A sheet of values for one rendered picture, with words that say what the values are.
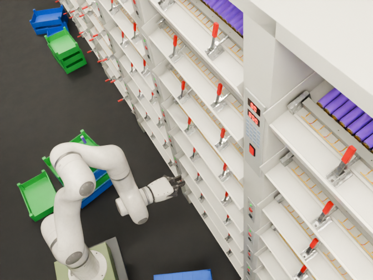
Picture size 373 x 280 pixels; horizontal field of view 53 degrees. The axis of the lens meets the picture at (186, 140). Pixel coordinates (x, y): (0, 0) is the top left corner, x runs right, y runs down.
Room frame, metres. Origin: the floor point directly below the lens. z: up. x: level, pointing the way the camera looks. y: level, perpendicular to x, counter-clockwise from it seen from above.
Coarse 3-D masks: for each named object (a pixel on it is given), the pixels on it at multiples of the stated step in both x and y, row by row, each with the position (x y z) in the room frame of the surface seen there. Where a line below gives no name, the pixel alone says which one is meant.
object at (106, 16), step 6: (102, 6) 1.81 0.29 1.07; (102, 12) 1.80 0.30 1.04; (108, 18) 1.81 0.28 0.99; (114, 42) 1.81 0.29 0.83; (114, 48) 1.81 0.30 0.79; (120, 66) 1.81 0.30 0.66; (120, 72) 1.87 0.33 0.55; (126, 72) 1.81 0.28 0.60; (132, 96) 1.81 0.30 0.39; (138, 114) 1.81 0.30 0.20
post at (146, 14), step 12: (132, 0) 1.22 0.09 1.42; (144, 0) 1.15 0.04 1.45; (144, 12) 1.15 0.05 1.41; (156, 12) 1.16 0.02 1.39; (144, 36) 1.19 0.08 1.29; (144, 48) 1.23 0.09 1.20; (156, 48) 1.15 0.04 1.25; (156, 60) 1.15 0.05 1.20; (168, 96) 1.15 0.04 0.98; (168, 120) 1.15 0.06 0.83; (180, 168) 1.15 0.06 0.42
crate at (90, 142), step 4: (84, 132) 1.58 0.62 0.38; (80, 136) 1.58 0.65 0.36; (84, 136) 1.57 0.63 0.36; (88, 136) 1.55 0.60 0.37; (72, 140) 1.54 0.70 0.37; (76, 140) 1.56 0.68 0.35; (80, 140) 1.57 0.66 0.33; (88, 140) 1.56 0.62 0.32; (92, 140) 1.51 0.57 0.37; (88, 144) 1.53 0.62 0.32; (92, 144) 1.52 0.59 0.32; (96, 144) 1.47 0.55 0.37; (44, 160) 1.42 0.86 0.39; (48, 160) 1.44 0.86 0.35; (48, 164) 1.42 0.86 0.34; (52, 168) 1.40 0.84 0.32; (56, 172) 1.36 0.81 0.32; (60, 180) 1.27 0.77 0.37
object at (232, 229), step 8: (184, 160) 1.12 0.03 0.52; (192, 168) 1.06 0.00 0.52; (192, 176) 1.02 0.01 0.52; (200, 184) 0.96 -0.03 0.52; (208, 192) 0.91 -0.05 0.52; (208, 200) 0.87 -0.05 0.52; (216, 200) 0.85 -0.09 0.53; (216, 208) 0.81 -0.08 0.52; (224, 216) 0.77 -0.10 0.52; (232, 224) 0.72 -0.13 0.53; (232, 232) 0.68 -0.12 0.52; (240, 240) 0.64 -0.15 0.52; (240, 248) 0.60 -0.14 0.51
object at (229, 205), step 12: (168, 132) 1.14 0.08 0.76; (180, 132) 1.15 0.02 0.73; (180, 144) 1.08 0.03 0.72; (192, 156) 0.99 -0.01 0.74; (204, 168) 0.92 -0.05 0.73; (204, 180) 0.86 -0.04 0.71; (216, 180) 0.84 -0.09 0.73; (216, 192) 0.79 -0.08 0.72; (228, 204) 0.72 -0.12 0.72; (240, 216) 0.66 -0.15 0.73; (240, 228) 0.61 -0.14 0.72
